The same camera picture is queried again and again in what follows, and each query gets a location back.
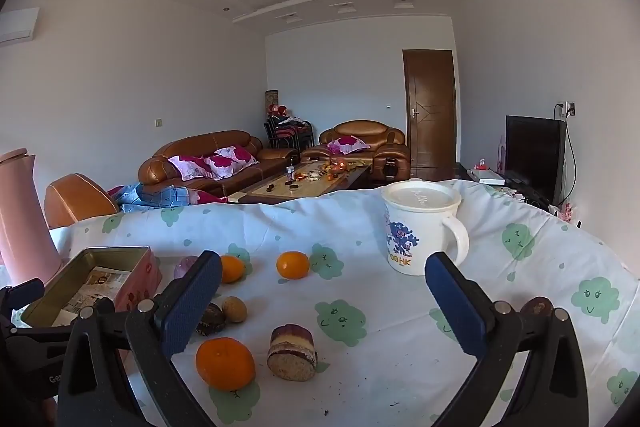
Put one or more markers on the blue plaid blanket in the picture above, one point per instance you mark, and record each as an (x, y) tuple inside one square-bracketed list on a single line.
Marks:
[(160, 196)]

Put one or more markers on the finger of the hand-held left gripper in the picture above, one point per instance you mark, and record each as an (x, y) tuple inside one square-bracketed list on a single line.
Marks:
[(40, 334), (22, 293)]

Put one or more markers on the brown leather armchair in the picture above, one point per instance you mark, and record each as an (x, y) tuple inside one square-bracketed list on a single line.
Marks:
[(367, 129)]

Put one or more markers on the purple round root vegetable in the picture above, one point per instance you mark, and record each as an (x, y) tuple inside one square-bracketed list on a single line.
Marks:
[(184, 268)]

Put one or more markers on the stacked black chairs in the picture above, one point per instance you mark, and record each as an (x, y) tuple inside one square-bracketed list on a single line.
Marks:
[(287, 134)]

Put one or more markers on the pink tin box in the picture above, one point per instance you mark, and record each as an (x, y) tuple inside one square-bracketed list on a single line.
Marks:
[(135, 287)]

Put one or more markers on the white lidded mug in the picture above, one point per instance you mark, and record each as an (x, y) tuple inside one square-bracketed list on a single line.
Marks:
[(415, 227)]

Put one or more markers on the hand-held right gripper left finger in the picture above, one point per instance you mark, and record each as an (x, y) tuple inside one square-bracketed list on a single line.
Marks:
[(192, 302)]

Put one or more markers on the pink floral pillow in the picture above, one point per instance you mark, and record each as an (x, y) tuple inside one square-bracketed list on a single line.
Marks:
[(192, 168), (347, 145), (232, 159)]

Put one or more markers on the yellow-brown round fruit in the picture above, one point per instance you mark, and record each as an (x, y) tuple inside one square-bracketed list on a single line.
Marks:
[(234, 309)]

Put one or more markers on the white flat box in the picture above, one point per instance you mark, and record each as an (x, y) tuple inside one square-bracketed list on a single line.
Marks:
[(490, 177)]

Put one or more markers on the tall patterned vase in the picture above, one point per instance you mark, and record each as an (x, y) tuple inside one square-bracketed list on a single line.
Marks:
[(271, 102)]

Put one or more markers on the brown leather seat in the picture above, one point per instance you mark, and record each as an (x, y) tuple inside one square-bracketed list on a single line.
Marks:
[(75, 202)]

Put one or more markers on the black television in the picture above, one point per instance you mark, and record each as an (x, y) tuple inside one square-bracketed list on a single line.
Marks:
[(535, 157)]

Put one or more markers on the brown wooden door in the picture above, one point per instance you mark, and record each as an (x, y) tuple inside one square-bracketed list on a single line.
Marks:
[(430, 107)]

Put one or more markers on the white tablecloth green cloud print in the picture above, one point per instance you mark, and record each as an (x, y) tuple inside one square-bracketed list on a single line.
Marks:
[(380, 287)]

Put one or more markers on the small orange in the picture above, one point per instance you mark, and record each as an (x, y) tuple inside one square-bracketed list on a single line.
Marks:
[(232, 269), (292, 265)]

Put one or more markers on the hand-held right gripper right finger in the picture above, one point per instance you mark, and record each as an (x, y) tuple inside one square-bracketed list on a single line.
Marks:
[(457, 307)]

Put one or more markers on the white air conditioner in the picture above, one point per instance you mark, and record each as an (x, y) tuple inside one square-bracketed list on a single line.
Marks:
[(17, 26)]

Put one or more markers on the white wall socket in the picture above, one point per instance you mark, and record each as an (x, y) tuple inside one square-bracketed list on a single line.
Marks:
[(569, 109)]

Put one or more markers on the large orange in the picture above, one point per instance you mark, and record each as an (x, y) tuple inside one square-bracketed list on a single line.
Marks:
[(225, 363)]

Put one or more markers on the brown leather sofa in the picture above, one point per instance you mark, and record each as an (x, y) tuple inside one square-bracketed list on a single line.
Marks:
[(200, 147)]

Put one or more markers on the pink kettle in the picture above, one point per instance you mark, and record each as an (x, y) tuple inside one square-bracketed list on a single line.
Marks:
[(25, 227)]

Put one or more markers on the printed paper liner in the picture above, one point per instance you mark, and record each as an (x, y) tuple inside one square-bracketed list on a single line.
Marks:
[(100, 287)]

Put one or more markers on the cut purple yam piece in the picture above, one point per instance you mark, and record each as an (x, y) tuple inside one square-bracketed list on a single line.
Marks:
[(291, 353)]

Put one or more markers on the wooden coffee table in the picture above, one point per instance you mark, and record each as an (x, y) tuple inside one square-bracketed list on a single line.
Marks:
[(305, 189)]

